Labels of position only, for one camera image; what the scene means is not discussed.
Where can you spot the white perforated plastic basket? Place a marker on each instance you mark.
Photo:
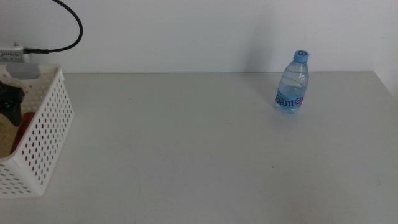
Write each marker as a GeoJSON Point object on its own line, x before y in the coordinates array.
{"type": "Point", "coordinates": [46, 124]}

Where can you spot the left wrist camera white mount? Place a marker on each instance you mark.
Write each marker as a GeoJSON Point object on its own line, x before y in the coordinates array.
{"type": "Point", "coordinates": [12, 55]}

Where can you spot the red soda can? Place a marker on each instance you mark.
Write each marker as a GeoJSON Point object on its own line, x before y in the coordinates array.
{"type": "Point", "coordinates": [25, 123]}

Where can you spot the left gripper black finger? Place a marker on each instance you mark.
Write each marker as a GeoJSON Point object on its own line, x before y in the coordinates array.
{"type": "Point", "coordinates": [11, 102]}

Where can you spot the clear water bottle blue cap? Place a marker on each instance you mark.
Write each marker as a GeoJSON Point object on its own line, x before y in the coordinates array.
{"type": "Point", "coordinates": [291, 90]}

